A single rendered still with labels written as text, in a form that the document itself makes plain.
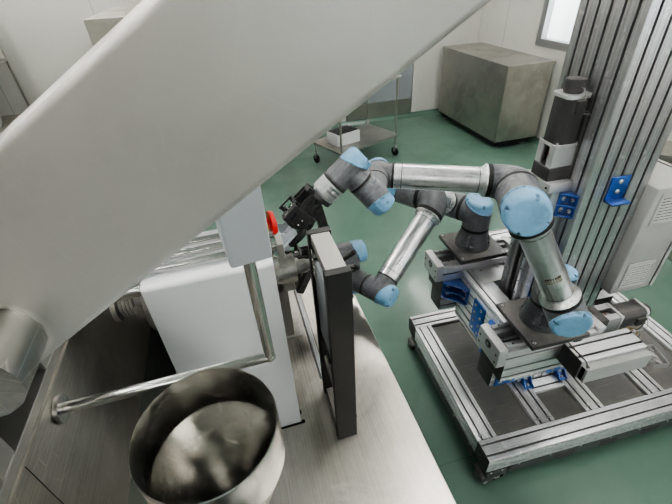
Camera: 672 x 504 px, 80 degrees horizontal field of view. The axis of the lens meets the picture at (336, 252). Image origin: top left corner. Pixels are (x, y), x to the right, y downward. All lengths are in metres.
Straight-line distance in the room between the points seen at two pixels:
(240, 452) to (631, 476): 2.03
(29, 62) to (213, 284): 5.20
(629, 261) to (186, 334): 1.57
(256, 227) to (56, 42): 5.34
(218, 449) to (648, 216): 1.56
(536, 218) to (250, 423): 0.84
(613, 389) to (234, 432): 2.03
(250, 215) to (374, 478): 0.79
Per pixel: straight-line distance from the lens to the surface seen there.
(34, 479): 0.64
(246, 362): 0.62
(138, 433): 0.47
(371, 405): 1.18
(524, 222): 1.11
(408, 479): 1.09
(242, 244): 0.45
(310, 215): 1.10
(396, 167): 1.20
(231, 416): 0.54
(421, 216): 1.38
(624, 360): 1.74
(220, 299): 0.80
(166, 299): 0.80
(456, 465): 2.14
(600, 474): 2.33
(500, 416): 2.07
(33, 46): 5.79
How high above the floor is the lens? 1.88
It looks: 36 degrees down
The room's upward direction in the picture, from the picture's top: 3 degrees counter-clockwise
